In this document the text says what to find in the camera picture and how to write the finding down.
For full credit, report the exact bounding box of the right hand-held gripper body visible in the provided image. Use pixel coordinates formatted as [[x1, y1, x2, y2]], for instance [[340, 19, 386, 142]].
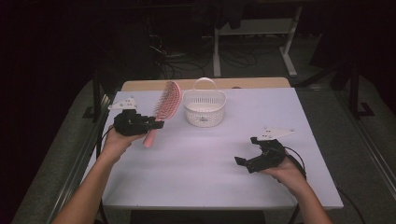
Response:
[[247, 126, 297, 175]]

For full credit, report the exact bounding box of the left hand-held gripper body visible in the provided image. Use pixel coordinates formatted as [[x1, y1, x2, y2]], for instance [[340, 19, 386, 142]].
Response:
[[107, 96, 148, 137]]

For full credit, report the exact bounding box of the pink hairbrush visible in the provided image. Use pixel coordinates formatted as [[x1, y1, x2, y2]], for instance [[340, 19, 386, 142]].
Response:
[[142, 80, 183, 149]]

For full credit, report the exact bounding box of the white slotted plastic basket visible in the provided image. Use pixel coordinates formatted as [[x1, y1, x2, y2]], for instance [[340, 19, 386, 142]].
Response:
[[182, 77, 228, 129]]

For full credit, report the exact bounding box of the person's left hand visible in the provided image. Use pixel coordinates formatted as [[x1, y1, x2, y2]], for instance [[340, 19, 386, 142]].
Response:
[[100, 124, 148, 163]]

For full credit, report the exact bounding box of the person's right hand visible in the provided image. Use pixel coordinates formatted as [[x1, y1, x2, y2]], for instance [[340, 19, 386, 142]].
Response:
[[267, 154, 308, 196]]

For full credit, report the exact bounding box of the black metal stand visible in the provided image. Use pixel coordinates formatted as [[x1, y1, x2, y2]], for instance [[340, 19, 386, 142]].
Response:
[[81, 66, 110, 119], [347, 60, 376, 121]]

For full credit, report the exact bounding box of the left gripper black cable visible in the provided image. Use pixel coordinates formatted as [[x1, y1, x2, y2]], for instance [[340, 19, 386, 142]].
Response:
[[95, 124, 115, 224]]

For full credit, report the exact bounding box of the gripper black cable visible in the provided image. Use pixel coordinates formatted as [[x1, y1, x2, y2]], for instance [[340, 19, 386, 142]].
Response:
[[95, 124, 115, 224], [283, 146, 366, 224]]

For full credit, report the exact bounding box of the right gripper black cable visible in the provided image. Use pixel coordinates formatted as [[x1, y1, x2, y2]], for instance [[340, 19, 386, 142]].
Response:
[[283, 146, 366, 224]]

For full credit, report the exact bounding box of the tangle of black floor cables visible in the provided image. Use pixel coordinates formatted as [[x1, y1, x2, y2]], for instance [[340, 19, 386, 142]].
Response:
[[148, 29, 261, 80]]

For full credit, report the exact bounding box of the white metal desk frame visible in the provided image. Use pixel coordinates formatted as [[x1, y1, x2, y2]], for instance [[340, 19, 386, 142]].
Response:
[[212, 5, 304, 78]]

